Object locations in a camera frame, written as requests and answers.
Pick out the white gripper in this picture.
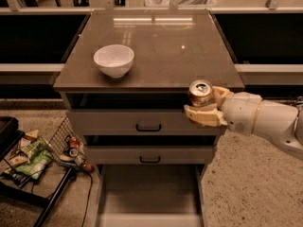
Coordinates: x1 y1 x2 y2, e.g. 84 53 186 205
184 86 262 136

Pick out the orange soda can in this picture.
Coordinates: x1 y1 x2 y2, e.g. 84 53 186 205
187 79 215 107

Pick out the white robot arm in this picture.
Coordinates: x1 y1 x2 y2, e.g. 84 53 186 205
184 86 303 160

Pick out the grey drawer cabinet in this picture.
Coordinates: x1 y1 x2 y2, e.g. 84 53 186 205
54 9 243 226

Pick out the middle grey drawer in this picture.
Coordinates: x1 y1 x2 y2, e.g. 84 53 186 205
84 135 216 165

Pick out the grey drawer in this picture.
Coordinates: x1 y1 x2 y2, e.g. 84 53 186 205
84 135 216 165
96 165 206 227
65 92 224 136

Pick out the bottom grey drawer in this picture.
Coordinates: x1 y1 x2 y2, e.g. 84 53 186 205
96 165 206 227

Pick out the top grey drawer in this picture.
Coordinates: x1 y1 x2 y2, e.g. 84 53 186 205
65 92 224 136

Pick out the red soda can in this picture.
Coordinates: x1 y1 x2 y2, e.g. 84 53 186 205
68 137 80 149

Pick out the white ceramic bowl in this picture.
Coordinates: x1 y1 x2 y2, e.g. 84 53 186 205
94 44 134 79

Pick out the green snack bag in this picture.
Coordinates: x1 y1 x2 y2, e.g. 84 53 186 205
15 137 52 180

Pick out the black cable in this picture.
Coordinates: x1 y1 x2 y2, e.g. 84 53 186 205
80 171 95 227

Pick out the black wire basket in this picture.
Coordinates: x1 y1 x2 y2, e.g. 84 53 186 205
0 116 94 227

